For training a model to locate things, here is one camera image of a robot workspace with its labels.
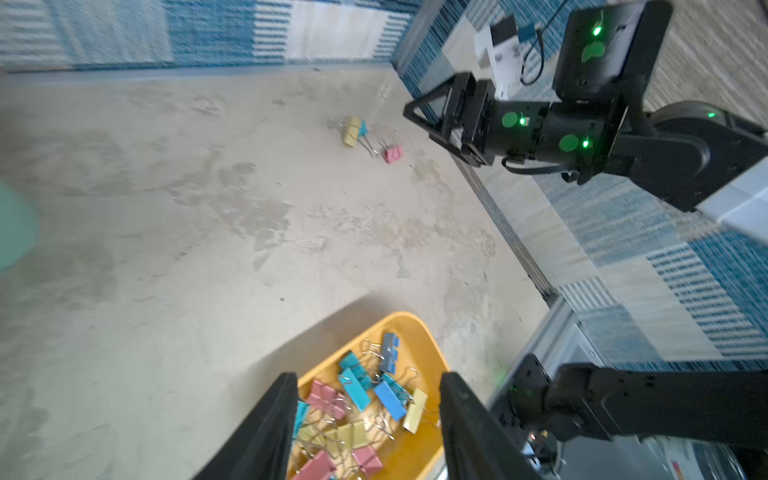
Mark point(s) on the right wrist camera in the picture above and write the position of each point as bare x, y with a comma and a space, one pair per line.
500, 49

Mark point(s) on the teal clip beside yellow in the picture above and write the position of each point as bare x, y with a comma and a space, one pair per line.
363, 139

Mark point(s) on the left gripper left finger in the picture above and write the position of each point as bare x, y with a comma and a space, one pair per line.
260, 447

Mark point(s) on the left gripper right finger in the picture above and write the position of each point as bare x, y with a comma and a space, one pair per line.
475, 445

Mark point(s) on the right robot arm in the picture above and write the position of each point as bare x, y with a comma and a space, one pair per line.
683, 154

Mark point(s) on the blue binder clip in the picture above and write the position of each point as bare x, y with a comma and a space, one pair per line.
386, 351

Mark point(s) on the yellow binder clip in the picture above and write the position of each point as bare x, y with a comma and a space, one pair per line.
348, 128
336, 439

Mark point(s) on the yellow storage tray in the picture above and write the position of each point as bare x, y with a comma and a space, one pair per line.
370, 410

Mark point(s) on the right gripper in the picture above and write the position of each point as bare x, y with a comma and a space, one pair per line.
456, 116

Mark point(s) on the teal binder clip carried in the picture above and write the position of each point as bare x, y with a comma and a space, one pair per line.
354, 389

